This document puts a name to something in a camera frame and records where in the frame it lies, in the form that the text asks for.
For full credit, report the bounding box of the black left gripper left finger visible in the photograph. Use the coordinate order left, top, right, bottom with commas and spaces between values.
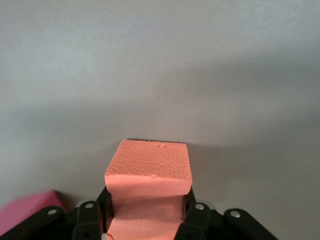
0, 186, 115, 240

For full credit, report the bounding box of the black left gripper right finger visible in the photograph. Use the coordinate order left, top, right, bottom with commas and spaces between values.
174, 187, 278, 240

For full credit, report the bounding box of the orange foam cube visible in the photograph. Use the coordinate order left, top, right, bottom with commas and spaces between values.
103, 139, 194, 240

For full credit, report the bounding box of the red foam cube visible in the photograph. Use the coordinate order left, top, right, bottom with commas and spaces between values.
0, 189, 66, 237

